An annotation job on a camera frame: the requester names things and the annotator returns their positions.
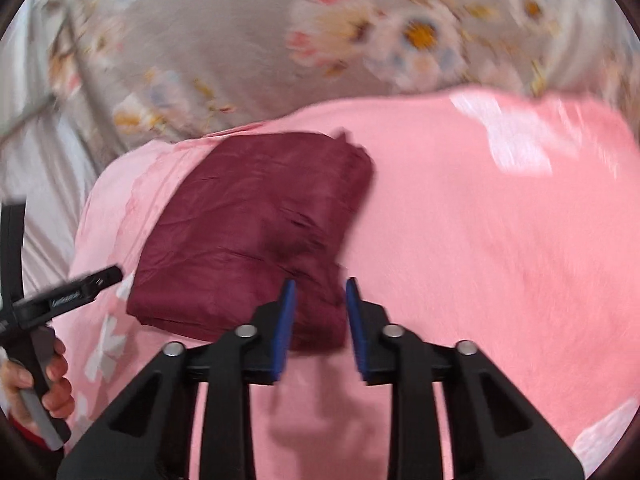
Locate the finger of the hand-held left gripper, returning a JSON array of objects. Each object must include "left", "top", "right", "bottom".
[{"left": 12, "top": 266, "right": 124, "bottom": 323}]

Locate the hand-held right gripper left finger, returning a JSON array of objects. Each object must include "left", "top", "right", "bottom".
[{"left": 57, "top": 279, "right": 298, "bottom": 480}]

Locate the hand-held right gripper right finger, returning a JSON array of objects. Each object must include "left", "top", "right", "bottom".
[{"left": 345, "top": 277, "right": 586, "bottom": 480}]

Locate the maroon quilted jacket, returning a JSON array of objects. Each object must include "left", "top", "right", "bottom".
[{"left": 126, "top": 131, "right": 376, "bottom": 353}]

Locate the person's left forearm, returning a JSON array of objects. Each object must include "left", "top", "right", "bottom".
[{"left": 2, "top": 415, "right": 48, "bottom": 458}]

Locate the person's left hand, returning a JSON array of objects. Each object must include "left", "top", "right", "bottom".
[{"left": 0, "top": 337, "right": 76, "bottom": 428}]

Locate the light grey satin cloth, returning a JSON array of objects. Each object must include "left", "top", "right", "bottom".
[{"left": 0, "top": 0, "right": 101, "bottom": 286}]

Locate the pink printed blanket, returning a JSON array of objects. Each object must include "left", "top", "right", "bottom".
[{"left": 60, "top": 87, "right": 640, "bottom": 480}]

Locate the beige floral bed sheet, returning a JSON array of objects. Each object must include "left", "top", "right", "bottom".
[{"left": 35, "top": 0, "right": 640, "bottom": 146}]

